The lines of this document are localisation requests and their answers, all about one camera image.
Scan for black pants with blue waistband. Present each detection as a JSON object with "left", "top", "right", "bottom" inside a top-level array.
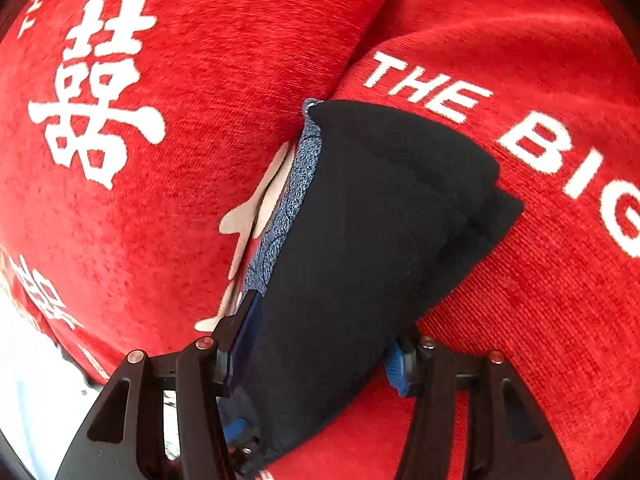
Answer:
[{"left": 220, "top": 100, "right": 524, "bottom": 479}]

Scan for red folded quilt with letters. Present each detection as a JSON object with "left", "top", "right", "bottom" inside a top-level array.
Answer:
[{"left": 1, "top": 0, "right": 385, "bottom": 382}]

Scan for red blanket with white characters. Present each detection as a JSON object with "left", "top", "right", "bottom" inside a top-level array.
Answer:
[{"left": 250, "top": 0, "right": 639, "bottom": 479}]

